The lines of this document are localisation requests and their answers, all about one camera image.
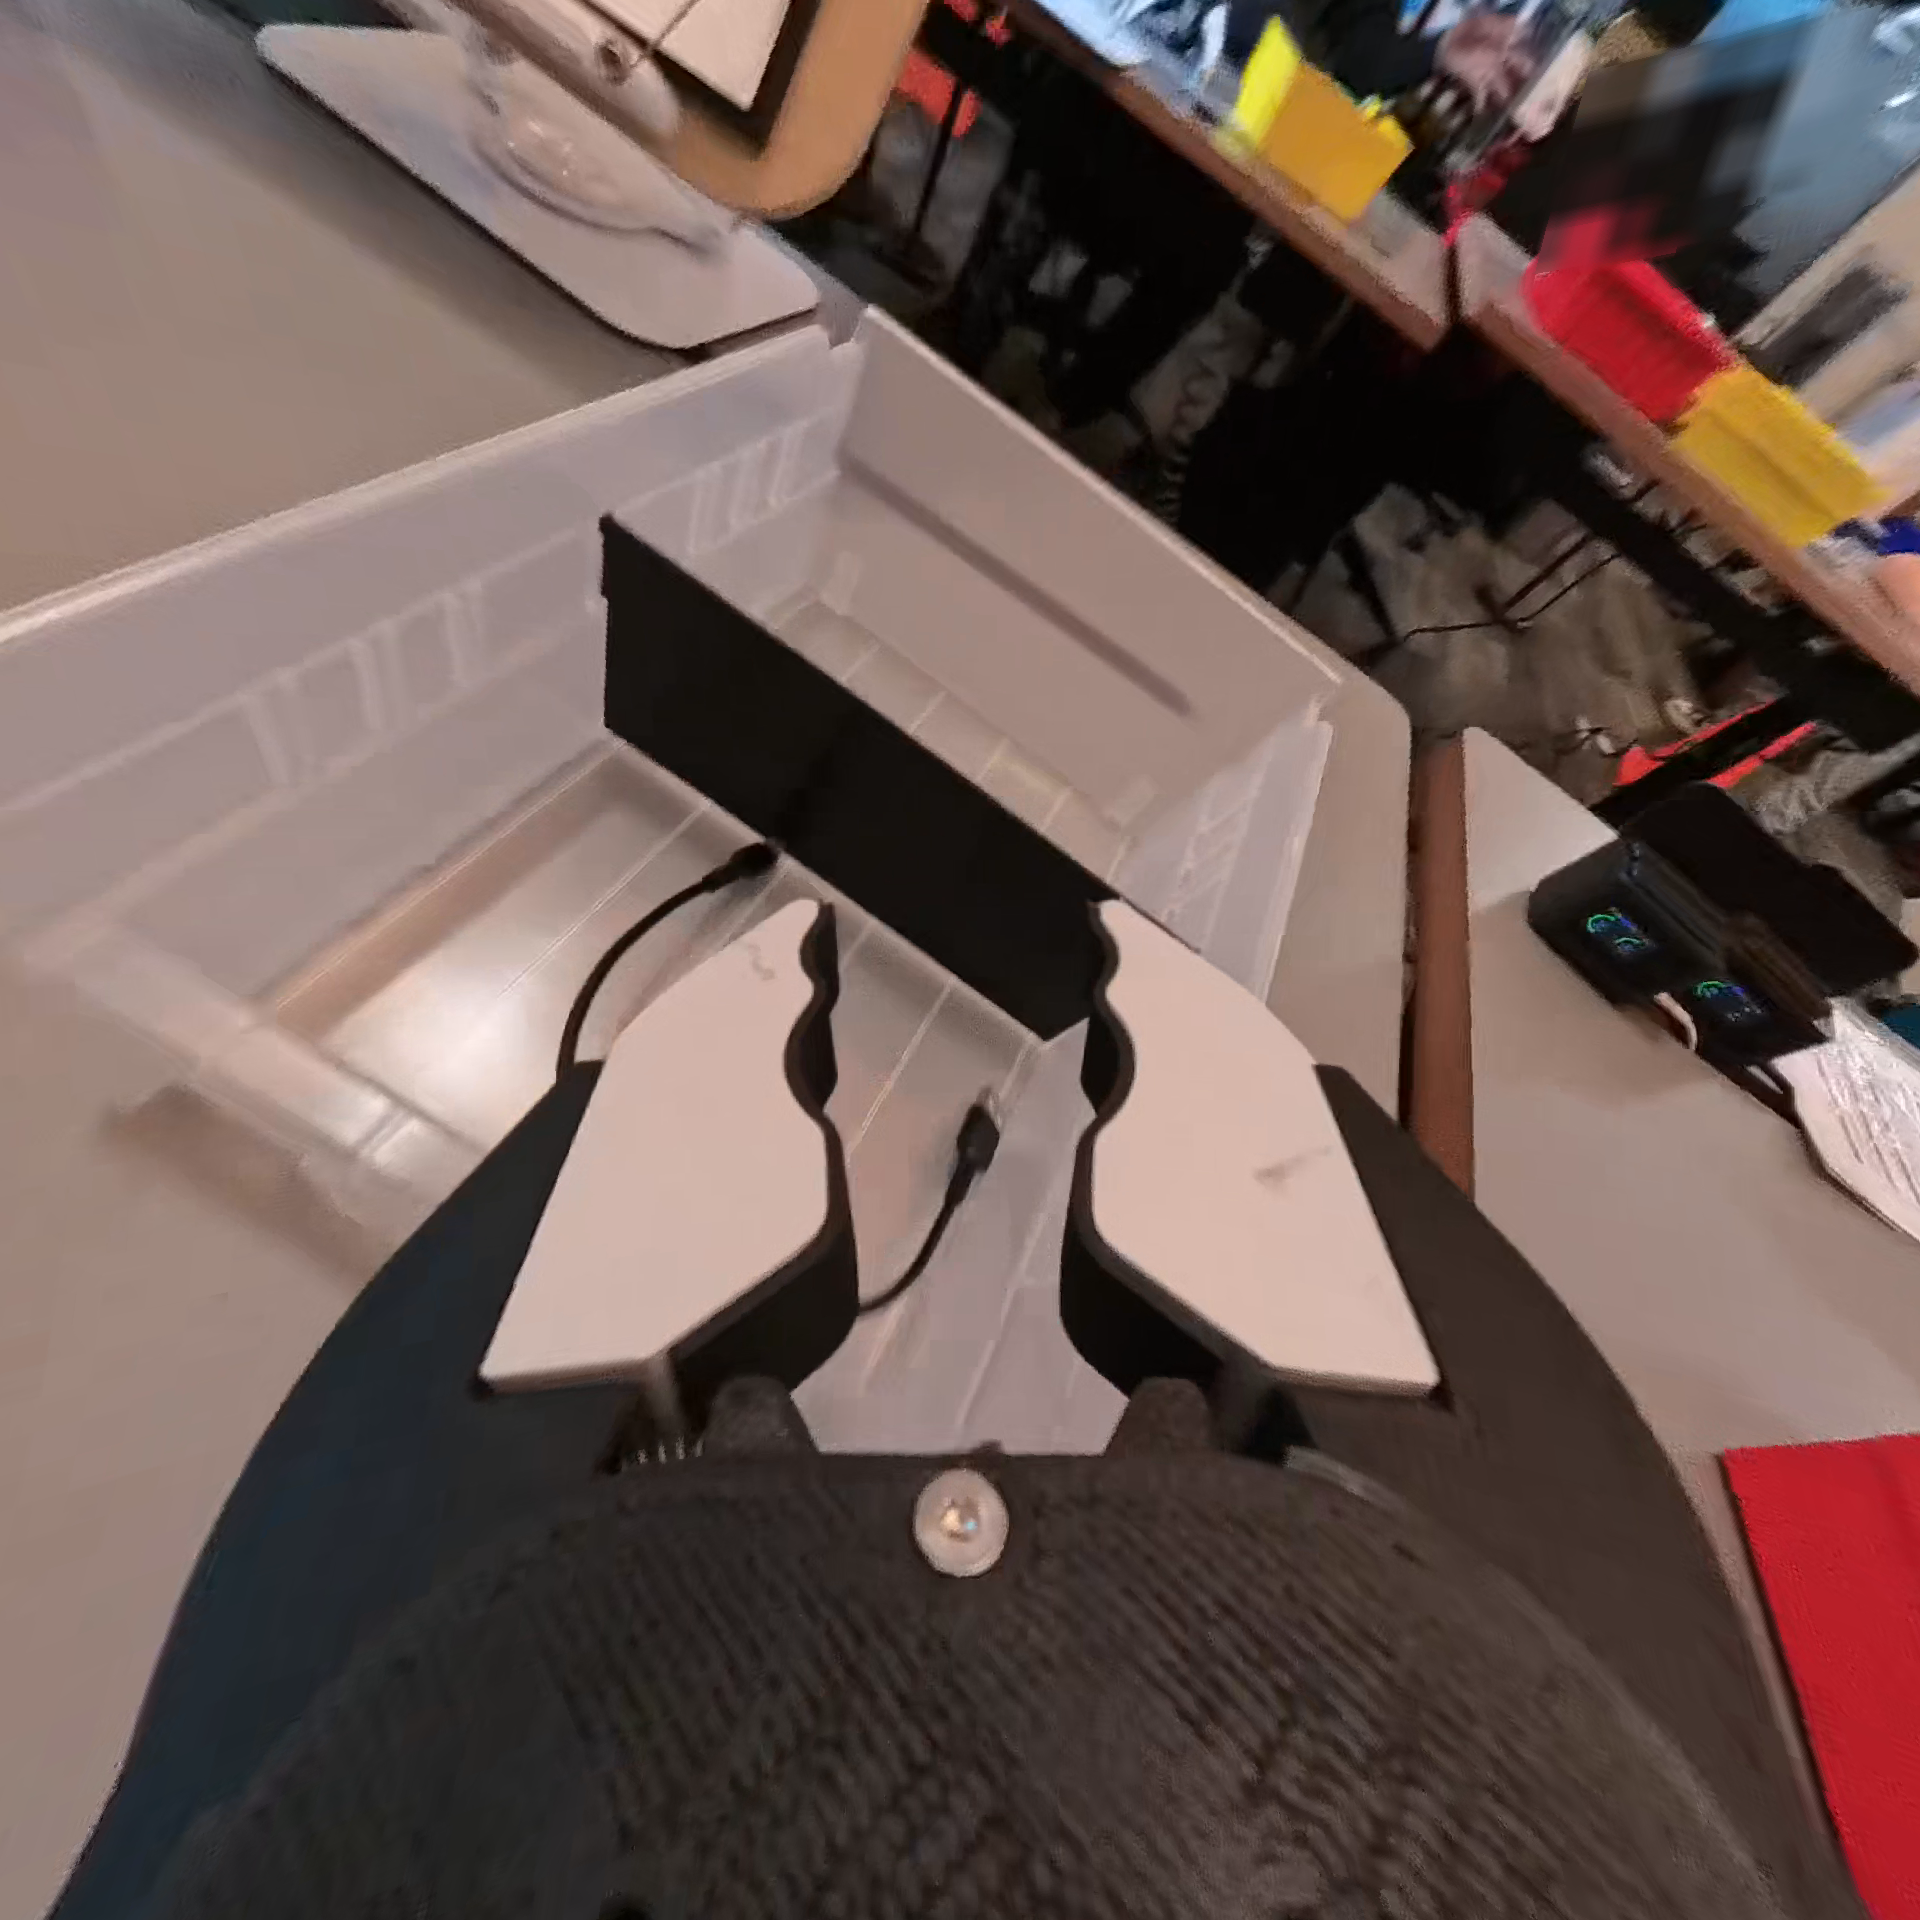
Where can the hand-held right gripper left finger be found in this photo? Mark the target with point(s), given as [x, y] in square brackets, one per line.
[675, 1171]

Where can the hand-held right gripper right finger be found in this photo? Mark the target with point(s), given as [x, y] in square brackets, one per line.
[1245, 1184]

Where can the clear plastic storage bin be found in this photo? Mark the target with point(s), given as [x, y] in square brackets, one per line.
[974, 494]

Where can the white desk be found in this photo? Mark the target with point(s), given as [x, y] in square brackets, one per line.
[1590, 1200]
[180, 450]

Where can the black bin divider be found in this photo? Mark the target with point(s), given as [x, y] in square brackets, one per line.
[781, 721]

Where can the black charging station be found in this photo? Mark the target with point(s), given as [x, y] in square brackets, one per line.
[1650, 961]

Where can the white paper sheets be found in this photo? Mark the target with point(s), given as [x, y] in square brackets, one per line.
[1875, 1118]

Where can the wooden top table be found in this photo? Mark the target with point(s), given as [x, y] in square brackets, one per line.
[1650, 450]
[1389, 292]

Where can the yellow plastic bin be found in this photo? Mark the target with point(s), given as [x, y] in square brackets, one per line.
[1320, 128]
[1778, 459]

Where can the red storage bin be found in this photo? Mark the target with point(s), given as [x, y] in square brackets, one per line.
[1629, 323]

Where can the wood framed display board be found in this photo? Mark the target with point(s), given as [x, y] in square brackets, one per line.
[811, 104]

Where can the white monitor stand base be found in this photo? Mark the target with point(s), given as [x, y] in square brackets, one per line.
[374, 128]

